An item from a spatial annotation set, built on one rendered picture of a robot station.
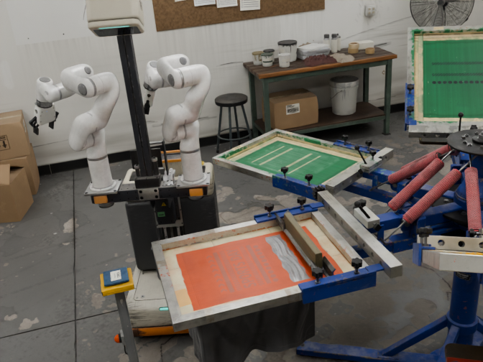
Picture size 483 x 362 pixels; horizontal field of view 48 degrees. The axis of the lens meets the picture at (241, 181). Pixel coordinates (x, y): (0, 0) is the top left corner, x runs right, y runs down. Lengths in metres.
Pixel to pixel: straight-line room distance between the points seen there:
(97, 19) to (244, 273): 1.17
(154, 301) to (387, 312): 1.42
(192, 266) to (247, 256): 0.24
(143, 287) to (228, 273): 1.26
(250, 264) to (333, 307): 1.37
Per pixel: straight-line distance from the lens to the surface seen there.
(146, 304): 3.30
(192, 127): 2.50
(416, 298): 3.70
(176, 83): 2.29
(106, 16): 2.29
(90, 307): 3.86
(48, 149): 5.99
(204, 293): 2.15
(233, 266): 2.28
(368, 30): 6.50
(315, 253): 2.15
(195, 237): 2.45
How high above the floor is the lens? 2.24
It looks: 25 degrees down
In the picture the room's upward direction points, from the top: 5 degrees counter-clockwise
